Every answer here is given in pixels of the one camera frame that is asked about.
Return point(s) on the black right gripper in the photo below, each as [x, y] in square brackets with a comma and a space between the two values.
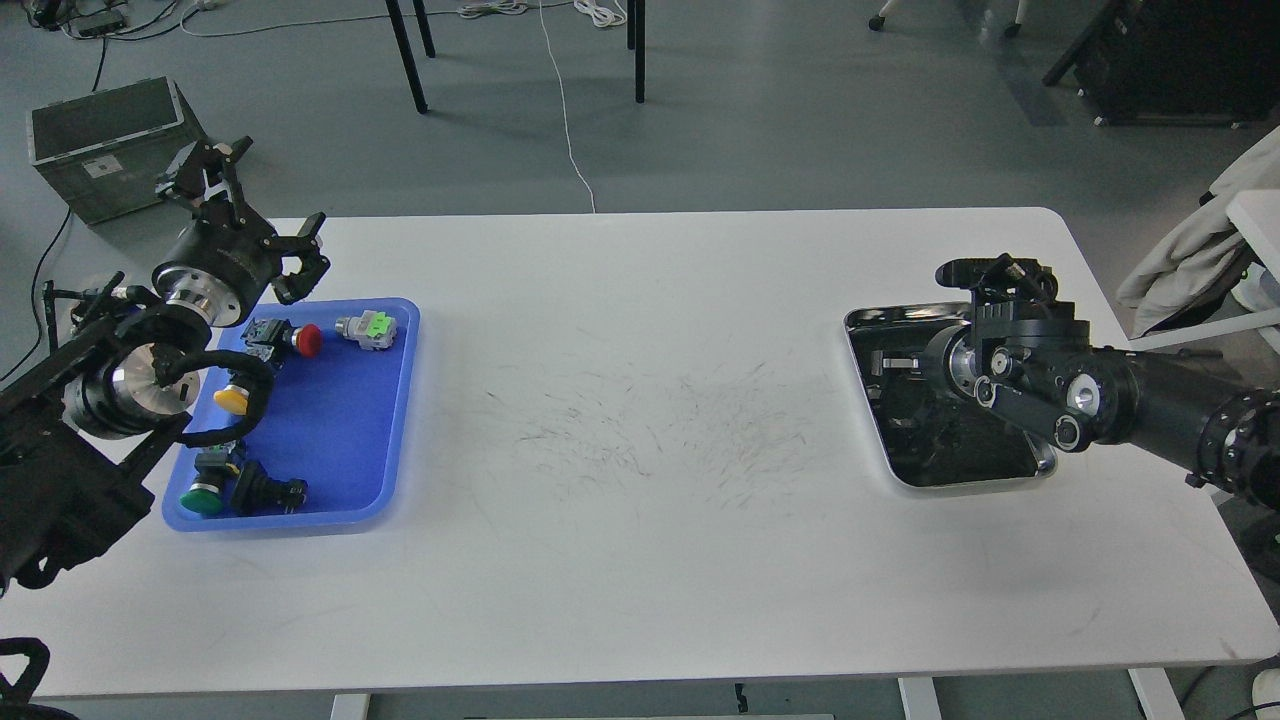
[948, 366]

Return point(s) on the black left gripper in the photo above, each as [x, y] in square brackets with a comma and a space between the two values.
[221, 264]

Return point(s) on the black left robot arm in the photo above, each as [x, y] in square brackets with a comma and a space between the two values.
[83, 428]

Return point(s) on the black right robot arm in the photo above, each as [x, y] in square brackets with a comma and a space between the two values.
[1024, 357]

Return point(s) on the silver metal tray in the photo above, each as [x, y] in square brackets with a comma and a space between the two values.
[933, 441]

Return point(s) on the grey plastic crate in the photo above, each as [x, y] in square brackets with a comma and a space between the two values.
[103, 152]

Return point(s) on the blue plastic tray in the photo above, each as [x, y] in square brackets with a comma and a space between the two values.
[335, 421]

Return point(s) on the white cloth on chair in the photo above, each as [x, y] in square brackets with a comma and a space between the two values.
[1197, 251]

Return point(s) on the black equipment case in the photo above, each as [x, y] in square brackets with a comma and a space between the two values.
[1176, 61]

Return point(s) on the red push button switch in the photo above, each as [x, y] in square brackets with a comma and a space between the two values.
[273, 340]

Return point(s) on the yellow push button switch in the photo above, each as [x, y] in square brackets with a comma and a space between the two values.
[235, 396]

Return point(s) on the grey switch with green cap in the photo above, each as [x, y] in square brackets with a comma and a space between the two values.
[372, 330]

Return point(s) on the green push button switch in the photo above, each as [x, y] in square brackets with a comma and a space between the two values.
[217, 468]

